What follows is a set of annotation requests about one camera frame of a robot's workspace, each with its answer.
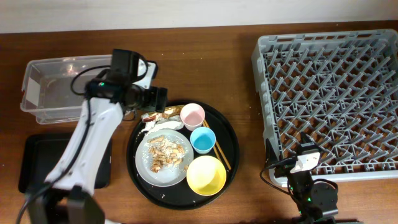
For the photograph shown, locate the pink cup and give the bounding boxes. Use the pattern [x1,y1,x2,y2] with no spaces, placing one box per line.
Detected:
[180,103,205,131]

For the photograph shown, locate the round black serving tray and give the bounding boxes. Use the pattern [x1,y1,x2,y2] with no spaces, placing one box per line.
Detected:
[126,102,240,210]

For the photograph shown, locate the gold snack wrapper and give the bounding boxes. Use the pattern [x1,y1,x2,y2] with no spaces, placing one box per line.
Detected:
[141,105,183,123]

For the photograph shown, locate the grey plate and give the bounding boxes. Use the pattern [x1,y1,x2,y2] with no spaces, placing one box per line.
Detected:
[135,129,194,187]

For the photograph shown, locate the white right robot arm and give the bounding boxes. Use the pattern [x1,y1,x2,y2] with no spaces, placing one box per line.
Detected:
[259,132,359,224]

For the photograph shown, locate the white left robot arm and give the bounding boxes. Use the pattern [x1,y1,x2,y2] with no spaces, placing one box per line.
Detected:
[16,78,167,223]

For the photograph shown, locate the clear plastic waste bin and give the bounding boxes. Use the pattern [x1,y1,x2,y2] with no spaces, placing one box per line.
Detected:
[21,55,111,124]

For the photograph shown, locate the yellow bowl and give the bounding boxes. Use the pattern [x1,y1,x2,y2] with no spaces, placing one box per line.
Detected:
[186,156,226,196]

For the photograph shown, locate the white napkin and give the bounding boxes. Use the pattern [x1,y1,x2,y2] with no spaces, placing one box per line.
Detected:
[142,115,184,135]

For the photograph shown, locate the black rectangular tray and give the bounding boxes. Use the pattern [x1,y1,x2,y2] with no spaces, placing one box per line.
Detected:
[17,133,113,194]

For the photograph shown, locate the wooden chopstick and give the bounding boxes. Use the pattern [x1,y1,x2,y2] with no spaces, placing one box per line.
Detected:
[202,119,233,171]
[203,120,221,161]

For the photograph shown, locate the peanut shells and rice scraps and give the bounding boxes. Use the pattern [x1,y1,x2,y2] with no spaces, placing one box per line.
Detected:
[147,135,186,173]

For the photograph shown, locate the blue cup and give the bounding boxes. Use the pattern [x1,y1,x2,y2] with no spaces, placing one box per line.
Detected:
[190,127,216,154]

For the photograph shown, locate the grey dishwasher rack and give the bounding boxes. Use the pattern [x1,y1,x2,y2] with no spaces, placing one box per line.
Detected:
[251,29,397,182]

